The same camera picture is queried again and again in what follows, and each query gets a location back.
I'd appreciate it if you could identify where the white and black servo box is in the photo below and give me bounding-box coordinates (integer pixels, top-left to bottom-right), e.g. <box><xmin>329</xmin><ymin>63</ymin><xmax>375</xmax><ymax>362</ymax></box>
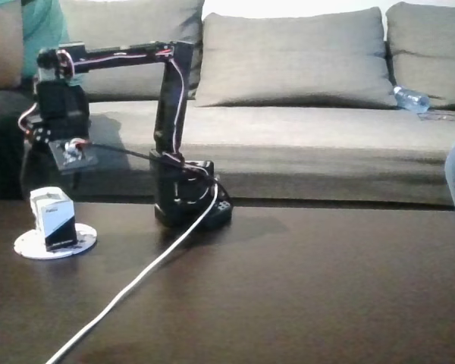
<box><xmin>29</xmin><ymin>185</ymin><xmax>78</xmax><ymax>252</ymax></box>

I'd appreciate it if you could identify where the white round disc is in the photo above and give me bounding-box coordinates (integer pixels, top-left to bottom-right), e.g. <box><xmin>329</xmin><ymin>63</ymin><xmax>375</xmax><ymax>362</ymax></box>
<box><xmin>13</xmin><ymin>222</ymin><xmax>99</xmax><ymax>261</ymax></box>

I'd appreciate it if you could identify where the person in green top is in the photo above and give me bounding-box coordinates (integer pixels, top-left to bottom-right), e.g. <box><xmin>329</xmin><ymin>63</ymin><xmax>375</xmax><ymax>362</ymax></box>
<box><xmin>0</xmin><ymin>0</ymin><xmax>71</xmax><ymax>92</ymax></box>

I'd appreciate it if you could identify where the grey sofa back cushion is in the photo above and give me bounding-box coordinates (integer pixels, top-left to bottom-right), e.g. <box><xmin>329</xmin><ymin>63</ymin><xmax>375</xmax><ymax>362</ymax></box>
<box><xmin>384</xmin><ymin>2</ymin><xmax>455</xmax><ymax>111</ymax></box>
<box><xmin>58</xmin><ymin>0</ymin><xmax>206</xmax><ymax>102</ymax></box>
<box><xmin>195</xmin><ymin>6</ymin><xmax>399</xmax><ymax>109</ymax></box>

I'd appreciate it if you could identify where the grey sofa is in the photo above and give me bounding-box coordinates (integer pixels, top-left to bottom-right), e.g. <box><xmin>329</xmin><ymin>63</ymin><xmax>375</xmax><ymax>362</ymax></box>
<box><xmin>0</xmin><ymin>90</ymin><xmax>455</xmax><ymax>212</ymax></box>

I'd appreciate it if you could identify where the clear plastic water bottle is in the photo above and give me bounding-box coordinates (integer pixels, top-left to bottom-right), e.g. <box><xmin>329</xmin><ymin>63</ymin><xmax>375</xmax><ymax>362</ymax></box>
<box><xmin>392</xmin><ymin>85</ymin><xmax>431</xmax><ymax>114</ymax></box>

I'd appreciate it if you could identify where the flat patterned booklet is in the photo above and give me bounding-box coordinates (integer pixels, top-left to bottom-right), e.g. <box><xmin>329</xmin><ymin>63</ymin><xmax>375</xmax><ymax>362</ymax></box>
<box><xmin>416</xmin><ymin>109</ymin><xmax>455</xmax><ymax>123</ymax></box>

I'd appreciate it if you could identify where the black camera board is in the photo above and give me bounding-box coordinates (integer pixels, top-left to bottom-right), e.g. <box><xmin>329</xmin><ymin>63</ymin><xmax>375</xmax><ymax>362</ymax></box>
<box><xmin>47</xmin><ymin>138</ymin><xmax>100</xmax><ymax>174</ymax></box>

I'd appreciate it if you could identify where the black cable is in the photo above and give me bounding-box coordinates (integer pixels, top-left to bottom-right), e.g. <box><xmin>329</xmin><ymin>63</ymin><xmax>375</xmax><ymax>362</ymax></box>
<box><xmin>85</xmin><ymin>140</ymin><xmax>232</xmax><ymax>206</ymax></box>

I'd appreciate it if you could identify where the white cable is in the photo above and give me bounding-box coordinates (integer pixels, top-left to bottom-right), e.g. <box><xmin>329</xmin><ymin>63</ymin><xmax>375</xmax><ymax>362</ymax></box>
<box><xmin>45</xmin><ymin>181</ymin><xmax>220</xmax><ymax>364</ymax></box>

